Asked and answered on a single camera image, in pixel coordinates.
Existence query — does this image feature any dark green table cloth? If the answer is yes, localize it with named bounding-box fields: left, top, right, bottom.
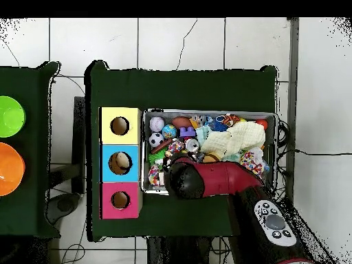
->
left=0, top=61, right=61, bottom=239
left=85, top=60, right=278, bottom=242

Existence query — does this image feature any toy hamburger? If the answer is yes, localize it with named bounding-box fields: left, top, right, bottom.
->
left=202, top=153, right=221, bottom=164

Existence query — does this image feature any purple toy block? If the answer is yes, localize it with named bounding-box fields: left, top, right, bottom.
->
left=179, top=125, right=197, bottom=138

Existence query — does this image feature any black white soccer ball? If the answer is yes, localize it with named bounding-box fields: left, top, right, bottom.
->
left=148, top=132, right=165, bottom=149

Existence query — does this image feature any clear mesh bin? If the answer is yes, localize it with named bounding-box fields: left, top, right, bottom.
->
left=140, top=109, right=278, bottom=197

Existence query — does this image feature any orange plastic bowl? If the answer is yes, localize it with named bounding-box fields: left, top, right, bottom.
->
left=0, top=142, right=26, bottom=197

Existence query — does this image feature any grey floor cable cover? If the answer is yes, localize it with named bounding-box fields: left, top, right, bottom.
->
left=284, top=17, right=300, bottom=193

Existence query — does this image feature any green plastic bowl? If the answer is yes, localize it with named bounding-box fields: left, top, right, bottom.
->
left=0, top=95, right=27, bottom=138

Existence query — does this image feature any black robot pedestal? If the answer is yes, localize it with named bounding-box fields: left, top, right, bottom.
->
left=146, top=236, right=212, bottom=264

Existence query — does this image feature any white baseball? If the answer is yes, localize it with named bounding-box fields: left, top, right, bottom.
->
left=148, top=116, right=166, bottom=133

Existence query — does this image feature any mint green cloth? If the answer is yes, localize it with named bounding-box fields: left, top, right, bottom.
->
left=195, top=124, right=241, bottom=163

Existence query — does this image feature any black cable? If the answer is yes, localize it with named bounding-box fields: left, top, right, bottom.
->
left=277, top=148, right=352, bottom=158

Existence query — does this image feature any cream yellow cloth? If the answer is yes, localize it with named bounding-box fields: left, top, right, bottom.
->
left=199, top=120, right=267, bottom=158

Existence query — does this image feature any brown toy sausage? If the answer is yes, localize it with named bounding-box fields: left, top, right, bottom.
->
left=150, top=137, right=173, bottom=155

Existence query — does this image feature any black frame stand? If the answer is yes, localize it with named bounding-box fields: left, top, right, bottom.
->
left=70, top=96, right=87, bottom=195

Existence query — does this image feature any large colourful dotted cloth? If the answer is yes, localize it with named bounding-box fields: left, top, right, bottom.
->
left=238, top=148, right=267, bottom=177

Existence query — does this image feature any brown toy football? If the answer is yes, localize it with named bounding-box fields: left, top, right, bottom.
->
left=171, top=116, right=193, bottom=130

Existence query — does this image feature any blue globe ball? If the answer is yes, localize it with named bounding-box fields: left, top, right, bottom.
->
left=161, top=124, right=177, bottom=140

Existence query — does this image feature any wooden box with three holes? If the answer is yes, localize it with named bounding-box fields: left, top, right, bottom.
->
left=98, top=106, right=144, bottom=220

